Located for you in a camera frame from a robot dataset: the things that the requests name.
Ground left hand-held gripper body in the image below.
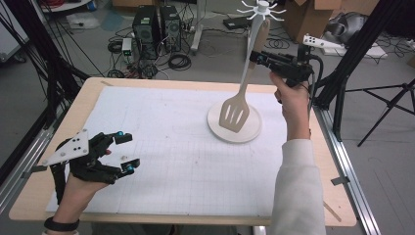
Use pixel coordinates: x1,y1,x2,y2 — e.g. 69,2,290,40
42,128,131,186

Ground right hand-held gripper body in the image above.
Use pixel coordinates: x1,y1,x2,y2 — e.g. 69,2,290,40
260,33,347,88

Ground coiled black cable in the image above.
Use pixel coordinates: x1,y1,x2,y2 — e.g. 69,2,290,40
167,52,193,71

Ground beige slotted spatula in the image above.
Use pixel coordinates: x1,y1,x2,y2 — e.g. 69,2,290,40
218,18,272,134

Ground white power adapter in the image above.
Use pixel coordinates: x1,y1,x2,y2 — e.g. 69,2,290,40
120,36,133,57

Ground black computer tower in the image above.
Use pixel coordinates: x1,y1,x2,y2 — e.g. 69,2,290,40
131,5,161,61
159,4,182,54

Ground person's right hand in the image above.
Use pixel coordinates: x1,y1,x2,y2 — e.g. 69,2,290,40
269,71,311,142

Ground black wristband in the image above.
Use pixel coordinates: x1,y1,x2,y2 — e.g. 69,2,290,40
43,216,81,233

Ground white grid mat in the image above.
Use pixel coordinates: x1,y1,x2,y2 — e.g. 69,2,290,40
45,85,289,218

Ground white-legged desk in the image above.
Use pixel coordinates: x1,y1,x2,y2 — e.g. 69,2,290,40
190,0,208,56

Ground thin wooden strip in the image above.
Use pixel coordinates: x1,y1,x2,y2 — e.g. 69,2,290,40
322,201,343,223

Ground person's dark trousers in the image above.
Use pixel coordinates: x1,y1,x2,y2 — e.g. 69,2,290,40
90,222,240,235

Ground round white table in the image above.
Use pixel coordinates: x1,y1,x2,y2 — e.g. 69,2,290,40
38,0,96,14

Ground flat black device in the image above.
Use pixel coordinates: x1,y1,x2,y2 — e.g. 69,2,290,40
222,15,253,31

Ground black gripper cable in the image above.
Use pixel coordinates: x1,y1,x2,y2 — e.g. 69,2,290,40
307,53,325,111

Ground large brown cardboard box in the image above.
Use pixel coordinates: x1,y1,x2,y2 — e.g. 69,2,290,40
283,0,347,44

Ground person's left hand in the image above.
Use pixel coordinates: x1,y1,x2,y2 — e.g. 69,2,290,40
53,172,110,223

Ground black tripod stand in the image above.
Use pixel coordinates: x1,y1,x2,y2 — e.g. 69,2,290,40
345,77,415,149

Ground white utensil rack stand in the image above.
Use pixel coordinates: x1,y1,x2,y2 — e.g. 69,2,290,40
207,0,288,145

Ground aluminium rail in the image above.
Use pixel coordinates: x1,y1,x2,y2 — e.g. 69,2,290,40
312,106,382,235
0,125,57,214

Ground black metal frame post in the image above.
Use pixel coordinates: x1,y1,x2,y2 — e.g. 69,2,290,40
0,0,90,126
312,0,415,111

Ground grey bag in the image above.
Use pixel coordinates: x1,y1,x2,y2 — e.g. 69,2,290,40
325,11,370,46

